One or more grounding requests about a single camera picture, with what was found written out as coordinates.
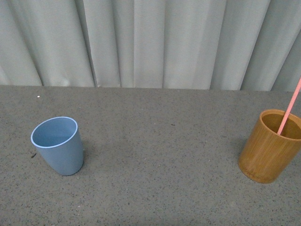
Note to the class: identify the pink chopstick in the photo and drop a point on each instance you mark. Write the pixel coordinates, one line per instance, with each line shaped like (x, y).
(290, 106)

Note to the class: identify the blue plastic cup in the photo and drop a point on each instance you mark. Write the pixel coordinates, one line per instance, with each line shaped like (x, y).
(59, 143)

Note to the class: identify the brown bamboo holder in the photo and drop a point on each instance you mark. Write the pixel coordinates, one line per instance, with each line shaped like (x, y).
(266, 153)

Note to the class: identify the grey pleated curtain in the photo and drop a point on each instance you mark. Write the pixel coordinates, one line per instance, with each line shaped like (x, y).
(172, 44)

